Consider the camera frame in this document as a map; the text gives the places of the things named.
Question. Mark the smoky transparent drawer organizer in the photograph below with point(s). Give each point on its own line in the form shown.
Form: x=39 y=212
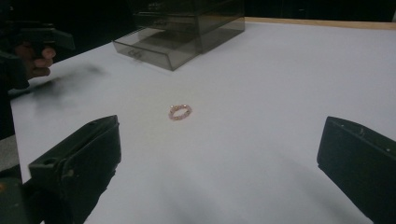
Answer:
x=199 y=21

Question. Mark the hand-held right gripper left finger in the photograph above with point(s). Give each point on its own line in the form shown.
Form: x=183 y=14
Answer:
x=84 y=161

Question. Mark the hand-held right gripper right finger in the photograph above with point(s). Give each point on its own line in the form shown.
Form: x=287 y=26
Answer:
x=361 y=161

